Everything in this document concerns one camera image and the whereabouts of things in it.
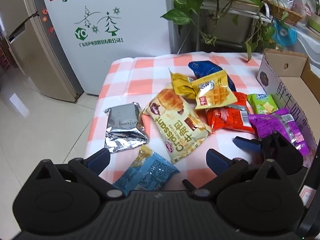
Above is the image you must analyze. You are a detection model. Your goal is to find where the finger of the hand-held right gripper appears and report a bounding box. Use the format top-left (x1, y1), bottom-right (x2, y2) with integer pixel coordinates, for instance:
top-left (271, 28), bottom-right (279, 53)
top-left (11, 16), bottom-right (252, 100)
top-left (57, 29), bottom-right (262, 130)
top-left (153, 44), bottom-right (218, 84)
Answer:
top-left (234, 136), bottom-right (273, 160)
top-left (272, 131), bottom-right (304, 175)

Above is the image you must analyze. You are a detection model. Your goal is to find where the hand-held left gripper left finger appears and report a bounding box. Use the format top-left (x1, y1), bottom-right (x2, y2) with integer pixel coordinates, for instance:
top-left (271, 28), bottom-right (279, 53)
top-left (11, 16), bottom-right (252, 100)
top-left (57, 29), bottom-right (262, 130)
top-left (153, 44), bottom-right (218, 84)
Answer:
top-left (35, 148), bottom-right (125, 198)

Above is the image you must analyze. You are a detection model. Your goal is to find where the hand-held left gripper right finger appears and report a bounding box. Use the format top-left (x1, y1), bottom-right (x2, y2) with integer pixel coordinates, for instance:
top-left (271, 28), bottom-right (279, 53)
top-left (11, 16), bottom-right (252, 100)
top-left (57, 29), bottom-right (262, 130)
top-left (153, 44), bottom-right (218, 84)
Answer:
top-left (182, 149), bottom-right (300, 198)

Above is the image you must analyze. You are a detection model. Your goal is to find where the red snack packet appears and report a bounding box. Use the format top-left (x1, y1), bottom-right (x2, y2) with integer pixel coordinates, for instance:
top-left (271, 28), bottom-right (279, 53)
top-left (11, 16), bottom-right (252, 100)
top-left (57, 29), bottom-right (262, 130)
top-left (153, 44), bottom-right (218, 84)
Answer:
top-left (205, 92), bottom-right (256, 134)

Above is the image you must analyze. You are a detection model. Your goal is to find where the purple snack packet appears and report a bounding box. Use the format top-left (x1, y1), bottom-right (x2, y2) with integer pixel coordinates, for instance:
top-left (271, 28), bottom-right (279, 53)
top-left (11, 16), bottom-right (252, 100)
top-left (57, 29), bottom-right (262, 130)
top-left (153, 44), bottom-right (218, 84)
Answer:
top-left (247, 108), bottom-right (312, 168)

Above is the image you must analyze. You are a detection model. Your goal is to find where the green cracker packet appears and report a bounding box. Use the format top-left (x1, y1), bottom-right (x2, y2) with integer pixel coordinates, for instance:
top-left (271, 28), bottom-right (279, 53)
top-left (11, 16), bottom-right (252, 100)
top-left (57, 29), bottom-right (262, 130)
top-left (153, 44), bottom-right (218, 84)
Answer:
top-left (247, 93), bottom-right (279, 115)

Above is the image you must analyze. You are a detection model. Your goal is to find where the silver foil snack packet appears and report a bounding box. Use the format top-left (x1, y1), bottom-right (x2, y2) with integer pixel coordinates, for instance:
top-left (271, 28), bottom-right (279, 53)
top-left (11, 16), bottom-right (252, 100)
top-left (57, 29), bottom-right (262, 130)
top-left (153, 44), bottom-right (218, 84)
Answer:
top-left (104, 102), bottom-right (150, 153)

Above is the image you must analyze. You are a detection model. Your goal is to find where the light blue snack packet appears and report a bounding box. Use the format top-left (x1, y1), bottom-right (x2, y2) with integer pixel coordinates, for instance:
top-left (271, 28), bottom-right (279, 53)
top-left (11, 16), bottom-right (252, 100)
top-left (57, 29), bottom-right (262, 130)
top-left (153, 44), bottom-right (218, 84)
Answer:
top-left (112, 145), bottom-right (180, 197)

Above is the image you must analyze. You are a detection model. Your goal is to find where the cream croissant bread packet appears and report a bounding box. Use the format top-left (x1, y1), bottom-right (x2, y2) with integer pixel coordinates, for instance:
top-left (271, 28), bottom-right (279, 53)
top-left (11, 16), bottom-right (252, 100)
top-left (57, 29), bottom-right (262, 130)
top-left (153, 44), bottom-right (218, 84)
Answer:
top-left (141, 87), bottom-right (213, 165)

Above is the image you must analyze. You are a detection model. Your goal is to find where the yellow waffle snack packet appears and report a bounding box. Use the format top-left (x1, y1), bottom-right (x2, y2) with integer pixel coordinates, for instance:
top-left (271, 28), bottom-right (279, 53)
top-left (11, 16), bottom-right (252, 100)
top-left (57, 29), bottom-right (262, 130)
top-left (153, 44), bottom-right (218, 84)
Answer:
top-left (191, 70), bottom-right (238, 110)

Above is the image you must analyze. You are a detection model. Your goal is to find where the mustard yellow snack packet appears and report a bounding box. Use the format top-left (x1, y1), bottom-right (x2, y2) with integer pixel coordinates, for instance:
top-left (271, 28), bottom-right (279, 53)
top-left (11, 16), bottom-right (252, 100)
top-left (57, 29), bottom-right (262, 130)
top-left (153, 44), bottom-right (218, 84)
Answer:
top-left (169, 70), bottom-right (197, 102)

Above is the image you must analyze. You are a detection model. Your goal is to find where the dark blue snack packet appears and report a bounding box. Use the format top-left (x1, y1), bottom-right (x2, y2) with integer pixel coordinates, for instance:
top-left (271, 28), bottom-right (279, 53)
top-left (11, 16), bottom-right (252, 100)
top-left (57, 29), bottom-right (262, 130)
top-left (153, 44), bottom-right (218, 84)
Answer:
top-left (188, 61), bottom-right (237, 93)

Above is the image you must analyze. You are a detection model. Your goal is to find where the cardboard box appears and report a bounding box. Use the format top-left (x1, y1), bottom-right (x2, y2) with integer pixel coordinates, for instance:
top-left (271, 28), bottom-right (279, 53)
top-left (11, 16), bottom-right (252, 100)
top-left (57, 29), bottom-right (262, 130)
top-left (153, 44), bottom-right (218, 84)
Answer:
top-left (257, 49), bottom-right (320, 168)

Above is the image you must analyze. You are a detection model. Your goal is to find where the orange white checkered tablecloth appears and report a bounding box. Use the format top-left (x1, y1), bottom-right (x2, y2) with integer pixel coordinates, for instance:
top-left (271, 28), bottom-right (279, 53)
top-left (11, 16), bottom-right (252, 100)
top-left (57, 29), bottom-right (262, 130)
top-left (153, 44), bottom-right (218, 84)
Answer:
top-left (85, 51), bottom-right (275, 197)

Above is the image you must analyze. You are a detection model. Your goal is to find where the light blue mesh item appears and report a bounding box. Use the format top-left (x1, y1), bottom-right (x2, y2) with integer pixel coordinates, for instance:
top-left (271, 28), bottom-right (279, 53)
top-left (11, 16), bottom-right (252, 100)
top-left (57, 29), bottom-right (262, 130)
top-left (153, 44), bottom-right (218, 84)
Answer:
top-left (271, 20), bottom-right (298, 47)

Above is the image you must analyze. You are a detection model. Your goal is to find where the silver refrigerator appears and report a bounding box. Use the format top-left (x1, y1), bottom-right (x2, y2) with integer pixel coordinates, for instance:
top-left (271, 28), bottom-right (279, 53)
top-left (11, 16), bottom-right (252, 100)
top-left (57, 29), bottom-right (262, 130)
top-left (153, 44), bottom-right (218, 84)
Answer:
top-left (0, 0), bottom-right (84, 103)

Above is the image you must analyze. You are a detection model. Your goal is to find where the white metal rack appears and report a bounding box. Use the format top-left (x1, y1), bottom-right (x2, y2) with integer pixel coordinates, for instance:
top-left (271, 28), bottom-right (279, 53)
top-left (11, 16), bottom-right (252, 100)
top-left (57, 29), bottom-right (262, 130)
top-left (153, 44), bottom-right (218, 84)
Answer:
top-left (199, 0), bottom-right (275, 53)

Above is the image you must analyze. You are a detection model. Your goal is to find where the green plant pot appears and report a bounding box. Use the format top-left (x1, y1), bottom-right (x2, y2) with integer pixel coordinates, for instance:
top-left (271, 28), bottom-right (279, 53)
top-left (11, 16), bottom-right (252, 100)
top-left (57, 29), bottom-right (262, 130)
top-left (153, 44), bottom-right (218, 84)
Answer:
top-left (309, 12), bottom-right (320, 33)

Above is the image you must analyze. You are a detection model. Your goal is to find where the wicker basket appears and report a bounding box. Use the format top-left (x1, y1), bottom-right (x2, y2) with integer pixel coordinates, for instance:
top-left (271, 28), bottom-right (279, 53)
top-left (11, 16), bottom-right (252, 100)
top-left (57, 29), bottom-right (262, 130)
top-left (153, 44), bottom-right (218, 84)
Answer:
top-left (264, 0), bottom-right (304, 27)

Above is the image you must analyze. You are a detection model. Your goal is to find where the white freezer with tree print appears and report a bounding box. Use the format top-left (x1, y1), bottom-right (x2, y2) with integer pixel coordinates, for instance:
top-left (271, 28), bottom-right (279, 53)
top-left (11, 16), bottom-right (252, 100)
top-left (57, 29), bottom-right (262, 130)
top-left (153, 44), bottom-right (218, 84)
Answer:
top-left (39, 0), bottom-right (175, 97)

